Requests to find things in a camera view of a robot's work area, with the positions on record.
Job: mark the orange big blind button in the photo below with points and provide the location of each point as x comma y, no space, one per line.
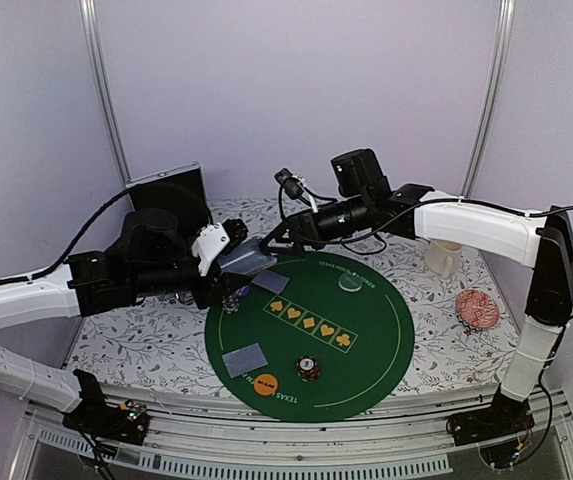
266,385

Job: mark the left aluminium frame post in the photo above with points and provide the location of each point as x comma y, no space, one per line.
91,29

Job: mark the round green poker mat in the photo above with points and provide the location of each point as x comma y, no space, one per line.
333,344

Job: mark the dealt card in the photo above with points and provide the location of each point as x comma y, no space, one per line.
271,281
244,360

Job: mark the blue poker chip stack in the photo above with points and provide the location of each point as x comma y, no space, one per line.
231,304

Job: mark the red patterned small bowl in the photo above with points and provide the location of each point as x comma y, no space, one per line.
476,310

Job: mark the right aluminium frame post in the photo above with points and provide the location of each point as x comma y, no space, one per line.
497,67

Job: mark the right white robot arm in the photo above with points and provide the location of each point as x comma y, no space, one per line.
541,241

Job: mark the red black poker chip stack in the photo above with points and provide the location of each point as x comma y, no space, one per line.
308,368

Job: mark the floral patterned table cover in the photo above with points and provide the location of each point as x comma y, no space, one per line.
159,345

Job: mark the purple small blind button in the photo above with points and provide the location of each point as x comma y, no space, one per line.
242,291

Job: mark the aluminium poker chip case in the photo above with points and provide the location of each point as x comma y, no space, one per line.
179,190

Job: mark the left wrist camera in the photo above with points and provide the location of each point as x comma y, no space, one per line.
215,239

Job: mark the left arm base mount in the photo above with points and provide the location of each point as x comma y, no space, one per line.
127,422

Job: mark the aluminium frame post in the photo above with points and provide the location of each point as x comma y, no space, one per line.
91,29
497,67

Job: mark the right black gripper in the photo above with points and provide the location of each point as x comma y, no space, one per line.
294,225

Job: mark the aluminium front rail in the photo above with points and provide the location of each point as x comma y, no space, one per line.
400,438

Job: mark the cream ceramic mug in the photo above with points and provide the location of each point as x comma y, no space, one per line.
443,257

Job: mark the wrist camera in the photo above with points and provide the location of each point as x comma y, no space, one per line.
215,239
294,186

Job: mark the blue playing card deck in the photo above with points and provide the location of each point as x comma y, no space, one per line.
246,259

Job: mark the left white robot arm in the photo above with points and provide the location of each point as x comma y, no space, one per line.
150,257

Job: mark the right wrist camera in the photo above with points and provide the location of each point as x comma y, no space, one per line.
294,186

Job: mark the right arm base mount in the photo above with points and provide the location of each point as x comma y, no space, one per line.
504,416

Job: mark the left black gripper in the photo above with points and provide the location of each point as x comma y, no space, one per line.
215,290

